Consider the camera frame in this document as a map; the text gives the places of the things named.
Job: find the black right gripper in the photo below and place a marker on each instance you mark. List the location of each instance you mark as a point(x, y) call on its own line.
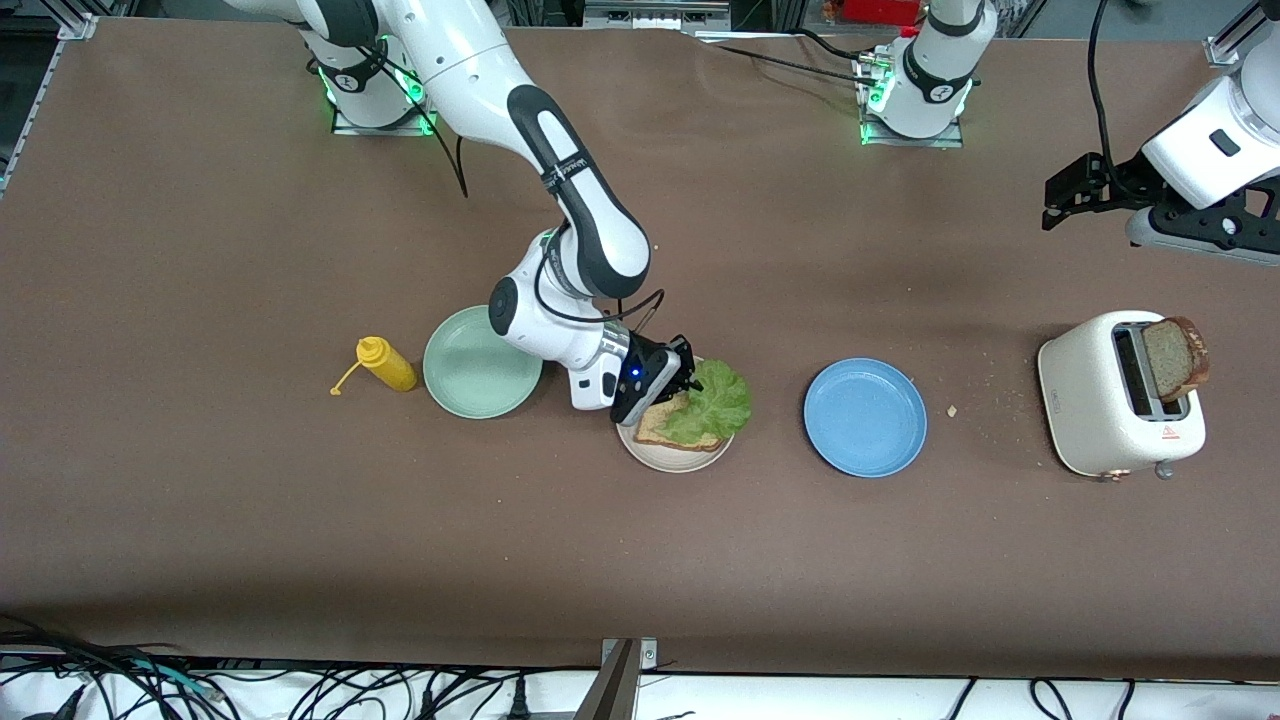
point(683, 362)

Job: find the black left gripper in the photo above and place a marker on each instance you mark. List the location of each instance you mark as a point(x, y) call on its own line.
point(1103, 185)

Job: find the green lettuce leaf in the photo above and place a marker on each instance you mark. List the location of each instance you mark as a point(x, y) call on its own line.
point(715, 405)

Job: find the light brown bread slice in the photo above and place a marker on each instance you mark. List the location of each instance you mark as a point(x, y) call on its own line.
point(648, 430)

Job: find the beige plate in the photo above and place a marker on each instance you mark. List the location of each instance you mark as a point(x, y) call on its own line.
point(676, 460)

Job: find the dark crust bread slice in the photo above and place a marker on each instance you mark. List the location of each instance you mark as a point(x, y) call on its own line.
point(1170, 360)

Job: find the yellow squeeze bottle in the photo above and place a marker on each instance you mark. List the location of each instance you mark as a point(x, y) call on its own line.
point(390, 368)

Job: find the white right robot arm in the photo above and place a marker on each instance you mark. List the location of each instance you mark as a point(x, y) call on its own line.
point(470, 60)

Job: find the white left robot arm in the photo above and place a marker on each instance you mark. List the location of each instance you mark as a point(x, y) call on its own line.
point(935, 70)

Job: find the blue plate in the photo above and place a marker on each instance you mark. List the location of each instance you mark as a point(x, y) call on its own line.
point(865, 418)

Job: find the mint green plate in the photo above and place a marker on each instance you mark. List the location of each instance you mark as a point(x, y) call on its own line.
point(460, 370)

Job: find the white toaster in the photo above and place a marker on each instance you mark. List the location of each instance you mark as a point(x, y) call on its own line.
point(1085, 400)

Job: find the aluminium corner profile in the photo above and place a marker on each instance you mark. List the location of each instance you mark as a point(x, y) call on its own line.
point(1230, 35)

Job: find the red box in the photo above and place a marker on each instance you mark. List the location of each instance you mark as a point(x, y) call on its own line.
point(880, 10)

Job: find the black power plug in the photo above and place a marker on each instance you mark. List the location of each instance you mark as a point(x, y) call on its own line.
point(519, 700)

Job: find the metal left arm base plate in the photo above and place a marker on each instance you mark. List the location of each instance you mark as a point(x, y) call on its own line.
point(940, 142)

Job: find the grey metal table bracket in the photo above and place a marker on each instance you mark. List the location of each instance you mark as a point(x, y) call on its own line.
point(620, 690)

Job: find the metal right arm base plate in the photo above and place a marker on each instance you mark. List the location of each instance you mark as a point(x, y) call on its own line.
point(345, 128)

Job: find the aluminium table edge rail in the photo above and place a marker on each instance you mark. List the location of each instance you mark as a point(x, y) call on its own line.
point(48, 85)

